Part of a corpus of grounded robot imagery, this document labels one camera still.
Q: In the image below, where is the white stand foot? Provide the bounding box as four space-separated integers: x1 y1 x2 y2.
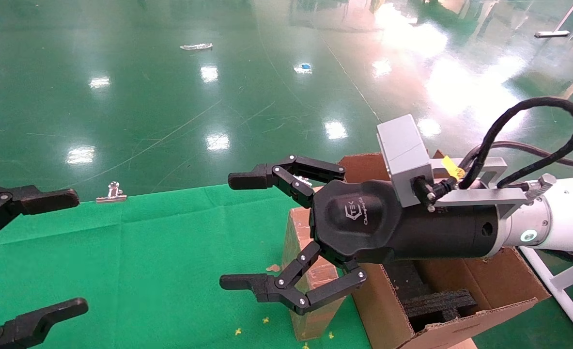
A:
534 0 573 38

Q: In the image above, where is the green table cloth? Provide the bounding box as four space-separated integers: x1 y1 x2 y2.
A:
0 183 372 349

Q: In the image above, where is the silver binder clip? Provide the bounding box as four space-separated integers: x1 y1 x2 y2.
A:
96 181 127 203

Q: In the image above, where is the silver camera mount bracket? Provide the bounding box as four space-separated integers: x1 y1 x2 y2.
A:
429 157 557 219

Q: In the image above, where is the white tube frame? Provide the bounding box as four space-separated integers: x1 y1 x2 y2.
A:
519 245 573 347

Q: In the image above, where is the long black foam block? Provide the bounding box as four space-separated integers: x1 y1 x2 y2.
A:
402 289 478 333

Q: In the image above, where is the large open cardboard carton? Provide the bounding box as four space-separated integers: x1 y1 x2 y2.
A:
339 153 551 349

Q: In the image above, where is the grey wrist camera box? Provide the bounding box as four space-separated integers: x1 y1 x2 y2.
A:
376 114 434 208

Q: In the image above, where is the yellow cable tag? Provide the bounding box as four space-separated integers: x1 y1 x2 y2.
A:
441 155 465 179

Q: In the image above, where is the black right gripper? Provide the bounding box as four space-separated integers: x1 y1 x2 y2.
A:
219 155 503 316

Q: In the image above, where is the small brown cardboard box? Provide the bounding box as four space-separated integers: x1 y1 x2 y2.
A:
281 187 353 342

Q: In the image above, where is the thin black cable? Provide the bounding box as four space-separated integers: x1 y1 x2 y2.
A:
465 141 573 170

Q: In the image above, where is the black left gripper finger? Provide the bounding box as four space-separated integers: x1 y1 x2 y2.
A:
0 183 80 249
0 298 89 349

